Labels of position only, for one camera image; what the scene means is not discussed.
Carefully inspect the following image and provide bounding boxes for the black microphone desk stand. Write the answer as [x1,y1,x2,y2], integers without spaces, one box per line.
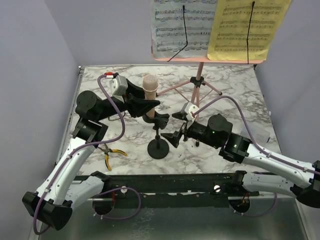
[142,111,170,160]

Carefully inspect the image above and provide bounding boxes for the clear plastic compartment box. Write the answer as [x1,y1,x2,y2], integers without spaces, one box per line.
[251,127,270,147]

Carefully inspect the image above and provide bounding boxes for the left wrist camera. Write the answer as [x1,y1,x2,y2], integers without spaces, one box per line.
[105,72,128,97]

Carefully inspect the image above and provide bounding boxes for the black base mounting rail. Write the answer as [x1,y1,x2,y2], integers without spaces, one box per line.
[91,171,248,209]

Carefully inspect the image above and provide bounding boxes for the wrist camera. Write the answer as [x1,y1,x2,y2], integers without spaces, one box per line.
[180,102,200,123]
[105,72,128,97]

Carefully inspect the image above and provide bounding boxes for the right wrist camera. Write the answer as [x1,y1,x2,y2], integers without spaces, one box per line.
[180,102,200,123]

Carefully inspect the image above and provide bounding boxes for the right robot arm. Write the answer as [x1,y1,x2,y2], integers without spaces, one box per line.
[162,114,320,209]

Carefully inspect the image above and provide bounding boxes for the yellow handled pliers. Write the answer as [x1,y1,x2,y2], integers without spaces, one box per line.
[97,144,128,172]

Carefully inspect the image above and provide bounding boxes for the yellow sheet music paper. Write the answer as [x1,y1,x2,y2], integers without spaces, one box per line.
[207,0,291,64]

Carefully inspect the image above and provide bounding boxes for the pink perforated music stand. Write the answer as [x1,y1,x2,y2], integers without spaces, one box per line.
[149,0,292,148]

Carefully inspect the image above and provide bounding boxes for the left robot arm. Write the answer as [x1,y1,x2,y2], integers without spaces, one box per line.
[22,74,160,235]

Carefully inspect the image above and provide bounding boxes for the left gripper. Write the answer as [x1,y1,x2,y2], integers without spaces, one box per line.
[96,78,160,121]

